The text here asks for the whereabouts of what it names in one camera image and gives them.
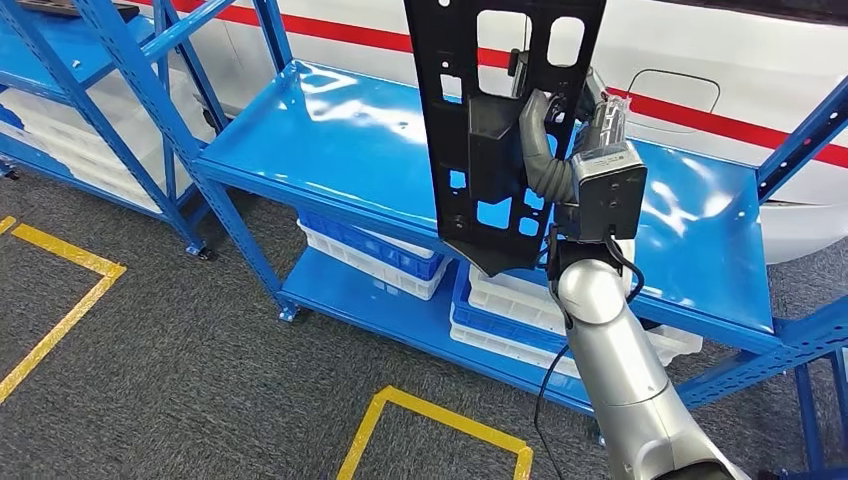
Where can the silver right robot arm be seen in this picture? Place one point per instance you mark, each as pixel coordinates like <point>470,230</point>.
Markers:
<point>623,371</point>

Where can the white vehicle with red stripe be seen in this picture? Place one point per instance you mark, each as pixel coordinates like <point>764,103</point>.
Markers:
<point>696,40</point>

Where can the yellow floor tape square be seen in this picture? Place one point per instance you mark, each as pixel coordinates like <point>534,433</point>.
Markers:
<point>66,250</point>
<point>362,437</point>

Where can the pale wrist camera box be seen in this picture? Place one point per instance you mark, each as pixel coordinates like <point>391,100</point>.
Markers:
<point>603,159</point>

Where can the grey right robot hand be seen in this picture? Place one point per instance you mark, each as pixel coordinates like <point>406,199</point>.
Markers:
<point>540,152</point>

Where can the black plastic plate holder part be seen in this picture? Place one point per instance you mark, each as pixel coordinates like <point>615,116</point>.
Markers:
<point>73,8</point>
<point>437,132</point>

